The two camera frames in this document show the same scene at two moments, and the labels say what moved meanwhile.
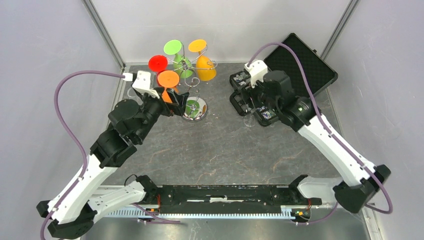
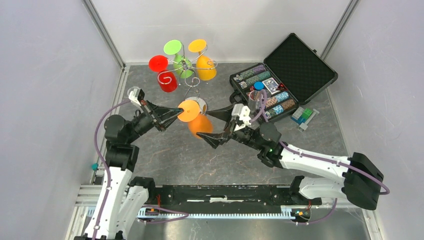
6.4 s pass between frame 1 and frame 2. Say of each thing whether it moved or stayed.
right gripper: moved
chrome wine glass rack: stayed
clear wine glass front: stayed
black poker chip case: stayed
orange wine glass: moved
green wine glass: stayed
